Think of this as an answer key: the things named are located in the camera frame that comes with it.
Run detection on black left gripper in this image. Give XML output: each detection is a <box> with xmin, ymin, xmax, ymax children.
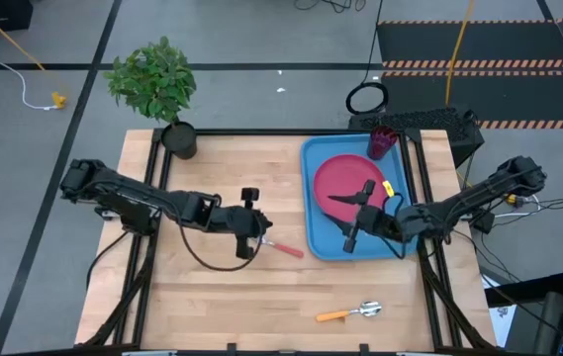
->
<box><xmin>214</xmin><ymin>187</ymin><xmax>274</xmax><ymax>259</ymax></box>

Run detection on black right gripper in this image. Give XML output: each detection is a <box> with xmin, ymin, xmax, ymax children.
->
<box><xmin>324</xmin><ymin>180</ymin><xmax>406</xmax><ymax>253</ymax></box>

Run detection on fork with red handle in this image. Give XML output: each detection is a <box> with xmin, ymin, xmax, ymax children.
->
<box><xmin>259</xmin><ymin>236</ymin><xmax>306</xmax><ymax>259</ymax></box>

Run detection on red round plate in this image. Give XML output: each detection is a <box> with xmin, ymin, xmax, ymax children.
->
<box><xmin>312</xmin><ymin>153</ymin><xmax>388</xmax><ymax>223</ymax></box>

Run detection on dark red ribbed cup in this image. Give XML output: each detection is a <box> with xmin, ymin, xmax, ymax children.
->
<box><xmin>366</xmin><ymin>125</ymin><xmax>399</xmax><ymax>161</ymax></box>

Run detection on spoon with orange handle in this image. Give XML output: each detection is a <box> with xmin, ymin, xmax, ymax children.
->
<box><xmin>315</xmin><ymin>300</ymin><xmax>384</xmax><ymax>323</ymax></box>

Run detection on blue plastic tray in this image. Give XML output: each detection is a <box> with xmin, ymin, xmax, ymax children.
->
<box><xmin>300</xmin><ymin>133</ymin><xmax>419</xmax><ymax>262</ymax></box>

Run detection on black plant pot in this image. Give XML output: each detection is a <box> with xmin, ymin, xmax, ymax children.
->
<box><xmin>160</xmin><ymin>121</ymin><xmax>199</xmax><ymax>161</ymax></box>

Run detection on green leafy plant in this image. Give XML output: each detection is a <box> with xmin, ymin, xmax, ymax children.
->
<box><xmin>102</xmin><ymin>35</ymin><xmax>198</xmax><ymax>124</ymax></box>

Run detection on white paper sheet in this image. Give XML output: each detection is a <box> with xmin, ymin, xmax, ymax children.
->
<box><xmin>487</xmin><ymin>304</ymin><xmax>518</xmax><ymax>348</ymax></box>

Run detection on black hazard-striped floor mat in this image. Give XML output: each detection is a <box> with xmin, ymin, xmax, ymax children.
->
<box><xmin>376</xmin><ymin>18</ymin><xmax>563</xmax><ymax>132</ymax></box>

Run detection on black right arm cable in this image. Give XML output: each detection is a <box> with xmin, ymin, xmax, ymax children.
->
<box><xmin>383</xmin><ymin>192</ymin><xmax>408</xmax><ymax>261</ymax></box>

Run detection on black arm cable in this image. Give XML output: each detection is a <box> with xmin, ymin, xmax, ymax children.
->
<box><xmin>175</xmin><ymin>207</ymin><xmax>263</xmax><ymax>273</ymax></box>
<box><xmin>383</xmin><ymin>192</ymin><xmax>408</xmax><ymax>261</ymax></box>

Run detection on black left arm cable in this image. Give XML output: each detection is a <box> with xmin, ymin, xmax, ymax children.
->
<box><xmin>175</xmin><ymin>207</ymin><xmax>263</xmax><ymax>273</ymax></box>

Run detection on black metal table frame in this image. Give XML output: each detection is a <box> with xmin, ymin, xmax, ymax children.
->
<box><xmin>81</xmin><ymin>128</ymin><xmax>498</xmax><ymax>356</ymax></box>

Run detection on black coiled cable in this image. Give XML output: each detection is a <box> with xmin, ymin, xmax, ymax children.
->
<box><xmin>344</xmin><ymin>81</ymin><xmax>390</xmax><ymax>117</ymax></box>

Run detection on long yellow floor cable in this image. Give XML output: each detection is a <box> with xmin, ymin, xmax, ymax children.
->
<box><xmin>444</xmin><ymin>0</ymin><xmax>476</xmax><ymax>106</ymax></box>

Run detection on black tangled floor cables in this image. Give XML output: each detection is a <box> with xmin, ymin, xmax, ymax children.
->
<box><xmin>292</xmin><ymin>0</ymin><xmax>367</xmax><ymax>15</ymax></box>

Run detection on white floor cable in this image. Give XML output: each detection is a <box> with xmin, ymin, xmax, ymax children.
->
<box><xmin>0</xmin><ymin>0</ymin><xmax>57</xmax><ymax>112</ymax></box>

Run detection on thin yellow floor cable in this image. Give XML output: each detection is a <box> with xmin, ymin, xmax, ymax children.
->
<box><xmin>0</xmin><ymin>0</ymin><xmax>64</xmax><ymax>98</ymax></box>

